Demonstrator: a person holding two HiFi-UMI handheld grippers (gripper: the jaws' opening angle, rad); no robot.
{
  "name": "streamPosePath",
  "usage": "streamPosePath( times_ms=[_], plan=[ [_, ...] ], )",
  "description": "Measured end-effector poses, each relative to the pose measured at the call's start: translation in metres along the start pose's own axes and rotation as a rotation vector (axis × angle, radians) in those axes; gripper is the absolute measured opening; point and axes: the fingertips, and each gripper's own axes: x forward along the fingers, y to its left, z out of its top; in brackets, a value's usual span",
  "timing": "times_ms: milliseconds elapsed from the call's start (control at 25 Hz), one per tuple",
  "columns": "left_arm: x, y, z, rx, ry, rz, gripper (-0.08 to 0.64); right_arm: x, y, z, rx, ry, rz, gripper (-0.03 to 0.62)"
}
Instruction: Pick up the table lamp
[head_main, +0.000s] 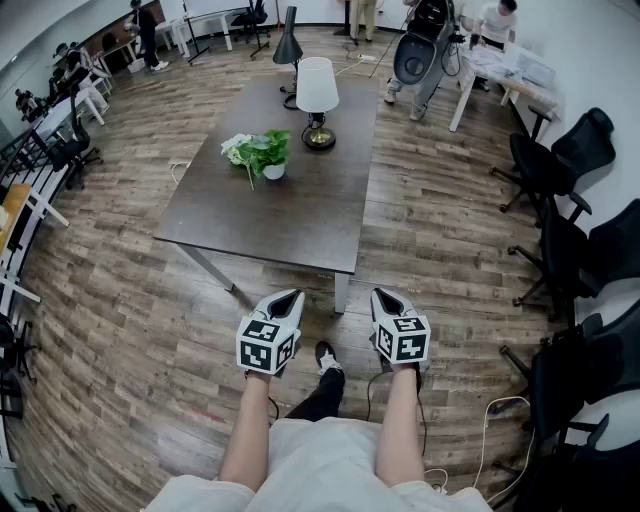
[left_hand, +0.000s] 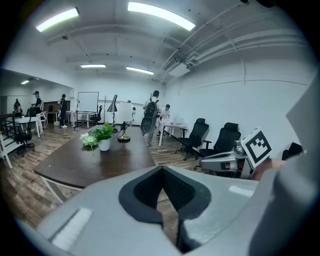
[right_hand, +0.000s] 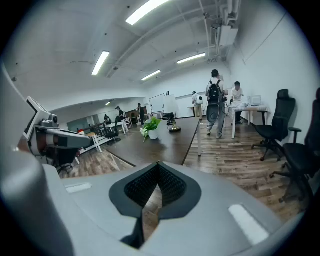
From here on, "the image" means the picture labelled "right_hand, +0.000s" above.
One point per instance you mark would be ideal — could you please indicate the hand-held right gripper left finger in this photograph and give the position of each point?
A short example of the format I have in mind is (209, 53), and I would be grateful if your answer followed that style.
(95, 200)

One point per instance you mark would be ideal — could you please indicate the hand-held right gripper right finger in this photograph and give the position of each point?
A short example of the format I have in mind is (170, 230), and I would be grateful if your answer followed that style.
(212, 212)

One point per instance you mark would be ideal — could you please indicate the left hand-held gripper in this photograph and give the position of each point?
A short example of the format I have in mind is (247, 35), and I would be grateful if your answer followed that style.
(37, 117)

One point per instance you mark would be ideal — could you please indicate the white shade table lamp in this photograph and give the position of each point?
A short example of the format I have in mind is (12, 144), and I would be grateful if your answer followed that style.
(171, 105)

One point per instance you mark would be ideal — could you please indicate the red-lid jar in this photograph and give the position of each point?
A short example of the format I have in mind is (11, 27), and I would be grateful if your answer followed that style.
(80, 130)

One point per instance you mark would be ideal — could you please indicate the wood-top white table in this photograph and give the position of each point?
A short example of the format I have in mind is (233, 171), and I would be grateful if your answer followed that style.
(91, 135)

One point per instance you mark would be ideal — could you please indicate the black railing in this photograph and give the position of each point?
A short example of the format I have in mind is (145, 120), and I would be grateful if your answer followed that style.
(98, 130)

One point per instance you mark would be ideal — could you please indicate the black office chair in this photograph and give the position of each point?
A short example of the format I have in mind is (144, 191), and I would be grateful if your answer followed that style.
(112, 132)
(275, 125)
(305, 160)

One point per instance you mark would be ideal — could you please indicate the long white table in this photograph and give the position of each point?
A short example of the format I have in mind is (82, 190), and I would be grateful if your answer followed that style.
(120, 123)

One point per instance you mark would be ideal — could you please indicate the white wooden chair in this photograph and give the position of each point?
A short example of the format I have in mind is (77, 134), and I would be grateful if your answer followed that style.
(128, 122)

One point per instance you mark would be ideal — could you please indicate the green plant in white pot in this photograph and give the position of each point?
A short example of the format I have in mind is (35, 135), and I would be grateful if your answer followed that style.
(153, 135)

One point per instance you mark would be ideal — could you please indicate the whiteboard on black stand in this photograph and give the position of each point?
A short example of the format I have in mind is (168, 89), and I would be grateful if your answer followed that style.
(157, 103)

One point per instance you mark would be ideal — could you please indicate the white work table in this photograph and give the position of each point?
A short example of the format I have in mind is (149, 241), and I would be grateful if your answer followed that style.
(250, 109)

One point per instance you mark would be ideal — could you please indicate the white cloth pile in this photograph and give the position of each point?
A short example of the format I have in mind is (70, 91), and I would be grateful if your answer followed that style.
(243, 105)

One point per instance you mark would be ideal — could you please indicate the white backpack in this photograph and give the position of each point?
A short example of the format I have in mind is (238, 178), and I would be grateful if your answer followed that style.
(199, 100)

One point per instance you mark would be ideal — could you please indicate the black backpack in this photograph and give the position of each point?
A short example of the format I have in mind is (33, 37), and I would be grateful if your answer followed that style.
(214, 93)

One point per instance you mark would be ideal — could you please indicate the white box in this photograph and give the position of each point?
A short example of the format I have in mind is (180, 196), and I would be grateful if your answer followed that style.
(255, 100)

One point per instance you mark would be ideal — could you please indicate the white ceiling air conditioner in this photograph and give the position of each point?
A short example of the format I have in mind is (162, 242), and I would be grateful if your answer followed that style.
(227, 35)

